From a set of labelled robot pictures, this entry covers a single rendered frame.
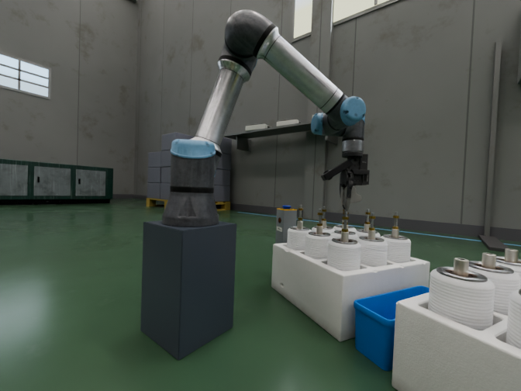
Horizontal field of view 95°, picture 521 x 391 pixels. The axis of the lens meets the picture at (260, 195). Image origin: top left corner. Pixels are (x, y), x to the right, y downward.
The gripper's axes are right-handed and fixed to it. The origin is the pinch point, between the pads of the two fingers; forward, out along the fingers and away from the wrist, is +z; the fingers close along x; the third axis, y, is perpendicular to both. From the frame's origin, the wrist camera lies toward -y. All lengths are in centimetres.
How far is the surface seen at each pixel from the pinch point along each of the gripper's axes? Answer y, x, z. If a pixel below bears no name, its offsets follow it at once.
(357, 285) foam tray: -4.5, -23.7, 19.7
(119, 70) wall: -419, 586, -317
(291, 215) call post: -16.3, 20.3, 5.7
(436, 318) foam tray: 0.3, -46.4, 16.6
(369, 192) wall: 114, 219, -7
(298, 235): -16.6, 1.3, 11.3
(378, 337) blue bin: -3.5, -34.2, 27.8
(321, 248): -10.7, -9.7, 13.3
